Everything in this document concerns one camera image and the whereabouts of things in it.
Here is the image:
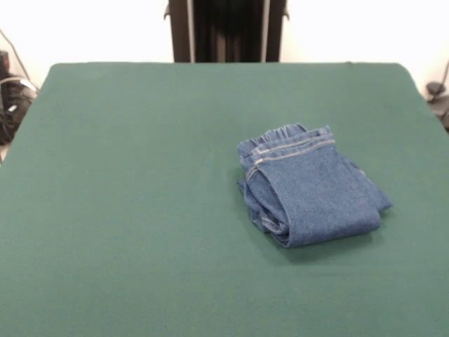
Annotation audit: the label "blue denim jeans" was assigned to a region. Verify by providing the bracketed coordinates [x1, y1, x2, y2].
[236, 123, 394, 249]

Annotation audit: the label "dark green table cloth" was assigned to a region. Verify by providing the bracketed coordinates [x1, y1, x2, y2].
[0, 62, 449, 337]

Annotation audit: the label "black floor device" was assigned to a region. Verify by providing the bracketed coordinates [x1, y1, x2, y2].
[425, 81, 449, 133]

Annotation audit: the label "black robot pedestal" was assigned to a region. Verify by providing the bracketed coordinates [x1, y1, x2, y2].
[163, 0, 291, 63]

